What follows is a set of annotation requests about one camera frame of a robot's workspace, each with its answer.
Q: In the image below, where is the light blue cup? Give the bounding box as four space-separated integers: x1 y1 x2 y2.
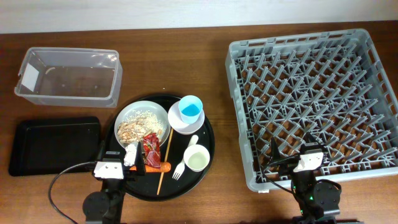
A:
178 95 203 124

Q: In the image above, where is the white tissue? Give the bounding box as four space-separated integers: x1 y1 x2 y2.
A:
124 142 138 167

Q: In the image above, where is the clear plastic bin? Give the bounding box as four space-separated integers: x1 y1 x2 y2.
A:
14 47 123 108

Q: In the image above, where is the red snack wrapper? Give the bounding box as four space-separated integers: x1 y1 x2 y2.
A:
143 133 161 168

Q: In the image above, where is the grey dishwasher rack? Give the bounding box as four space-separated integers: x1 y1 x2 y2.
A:
225 29 397 193

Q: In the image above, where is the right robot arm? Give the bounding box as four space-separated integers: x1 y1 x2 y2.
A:
268 133 341 223

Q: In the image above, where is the orange carrot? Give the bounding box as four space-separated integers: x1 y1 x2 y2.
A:
144 162 172 173

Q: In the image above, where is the white plastic fork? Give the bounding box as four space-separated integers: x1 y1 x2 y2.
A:
172 135 198 180

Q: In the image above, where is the wooden chopstick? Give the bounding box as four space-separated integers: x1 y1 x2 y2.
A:
157 128 174 195

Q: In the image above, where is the black rectangular tray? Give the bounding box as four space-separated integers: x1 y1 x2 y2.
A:
9 116 101 177

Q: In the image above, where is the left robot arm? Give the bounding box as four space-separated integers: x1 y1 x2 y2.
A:
83 142 146 223

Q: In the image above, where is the pink saucer plate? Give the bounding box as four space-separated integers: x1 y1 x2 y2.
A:
168 101 205 135

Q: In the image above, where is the grey plate with food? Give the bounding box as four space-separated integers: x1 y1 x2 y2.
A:
114 101 170 147

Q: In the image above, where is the small white cup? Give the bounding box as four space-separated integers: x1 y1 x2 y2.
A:
183 144 210 172

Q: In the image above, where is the round black tray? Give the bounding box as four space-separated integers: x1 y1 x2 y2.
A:
104 94 215 202

